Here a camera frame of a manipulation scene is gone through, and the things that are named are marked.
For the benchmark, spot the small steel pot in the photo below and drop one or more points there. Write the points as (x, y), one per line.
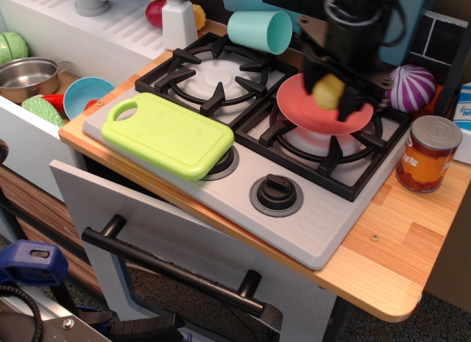
(27, 77)

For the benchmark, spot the black left burner grate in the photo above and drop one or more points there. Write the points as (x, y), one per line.
(216, 78)

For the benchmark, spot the green toy cucumber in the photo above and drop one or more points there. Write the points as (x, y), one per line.
(43, 109)

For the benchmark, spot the yellow toy potato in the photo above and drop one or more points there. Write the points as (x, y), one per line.
(327, 92)

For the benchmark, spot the pink plastic plate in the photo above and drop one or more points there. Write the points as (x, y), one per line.
(301, 109)

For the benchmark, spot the black right stove knob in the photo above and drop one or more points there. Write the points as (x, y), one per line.
(276, 196)

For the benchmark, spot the grey toy stove top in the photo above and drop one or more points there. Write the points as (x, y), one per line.
(310, 236)

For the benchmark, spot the black left stove knob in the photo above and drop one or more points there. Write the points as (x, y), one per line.
(224, 167)

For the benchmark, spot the black burner grate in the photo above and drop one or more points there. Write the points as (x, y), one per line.
(216, 78)
(341, 164)

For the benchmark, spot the red toy apple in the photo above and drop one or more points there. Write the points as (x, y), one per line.
(154, 12)

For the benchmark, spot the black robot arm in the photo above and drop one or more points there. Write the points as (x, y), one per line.
(360, 10)

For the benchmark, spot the white toy sink unit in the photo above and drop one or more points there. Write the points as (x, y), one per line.
(113, 46)

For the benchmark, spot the blue plastic clamp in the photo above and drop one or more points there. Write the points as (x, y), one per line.
(33, 263)

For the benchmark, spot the white salt shaker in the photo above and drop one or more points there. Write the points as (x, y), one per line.
(179, 25)

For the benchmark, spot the blue plastic bowl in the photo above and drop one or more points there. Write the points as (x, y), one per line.
(82, 91)

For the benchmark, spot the black stove knob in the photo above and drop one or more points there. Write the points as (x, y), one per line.
(224, 167)
(276, 196)

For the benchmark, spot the white milk carton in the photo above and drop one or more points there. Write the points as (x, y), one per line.
(462, 110)

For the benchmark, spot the purple striped toy onion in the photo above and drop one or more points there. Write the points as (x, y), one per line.
(413, 88)

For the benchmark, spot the teal toy microwave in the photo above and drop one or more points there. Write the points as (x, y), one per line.
(413, 11)

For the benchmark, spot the grey toy faucet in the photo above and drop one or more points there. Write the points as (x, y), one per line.
(91, 8)

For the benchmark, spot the orange toy food can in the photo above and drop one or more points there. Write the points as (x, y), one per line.
(429, 151)

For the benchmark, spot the green plastic cutting board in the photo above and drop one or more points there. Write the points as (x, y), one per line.
(167, 135)

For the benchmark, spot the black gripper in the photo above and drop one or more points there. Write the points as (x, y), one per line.
(348, 50)

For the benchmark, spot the green toy cabbage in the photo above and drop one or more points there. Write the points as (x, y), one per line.
(13, 47)

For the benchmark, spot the black oven door handle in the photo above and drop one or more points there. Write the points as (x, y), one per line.
(243, 298)

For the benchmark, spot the teal plastic cup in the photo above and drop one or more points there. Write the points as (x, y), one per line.
(267, 31)

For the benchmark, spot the red toy pepper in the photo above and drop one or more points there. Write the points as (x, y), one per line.
(57, 101)

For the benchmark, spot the white oven door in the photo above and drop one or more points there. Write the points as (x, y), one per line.
(296, 308)

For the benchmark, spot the black right burner grate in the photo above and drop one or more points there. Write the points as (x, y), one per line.
(341, 164)

